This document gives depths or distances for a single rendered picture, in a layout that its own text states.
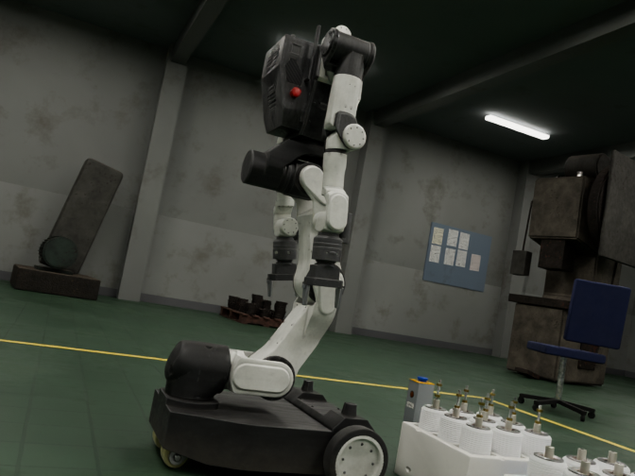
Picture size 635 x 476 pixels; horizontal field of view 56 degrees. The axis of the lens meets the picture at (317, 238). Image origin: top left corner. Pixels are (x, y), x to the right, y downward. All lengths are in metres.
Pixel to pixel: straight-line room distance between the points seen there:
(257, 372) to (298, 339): 0.18
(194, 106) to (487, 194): 5.66
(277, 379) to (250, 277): 7.60
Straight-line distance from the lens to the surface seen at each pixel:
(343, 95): 1.85
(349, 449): 1.88
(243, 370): 1.89
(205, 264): 9.30
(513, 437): 2.05
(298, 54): 2.01
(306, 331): 1.98
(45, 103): 9.30
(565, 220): 8.35
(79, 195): 8.53
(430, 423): 2.16
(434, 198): 11.04
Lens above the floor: 0.57
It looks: 5 degrees up
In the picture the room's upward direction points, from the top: 10 degrees clockwise
